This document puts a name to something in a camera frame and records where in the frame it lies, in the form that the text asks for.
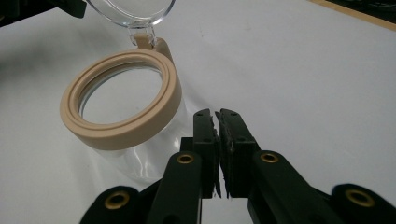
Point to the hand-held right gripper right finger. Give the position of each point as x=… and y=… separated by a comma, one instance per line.
x=238, y=140

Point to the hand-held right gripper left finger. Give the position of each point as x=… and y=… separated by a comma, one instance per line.
x=205, y=140

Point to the clear jar with beige rim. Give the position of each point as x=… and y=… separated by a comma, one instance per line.
x=130, y=137

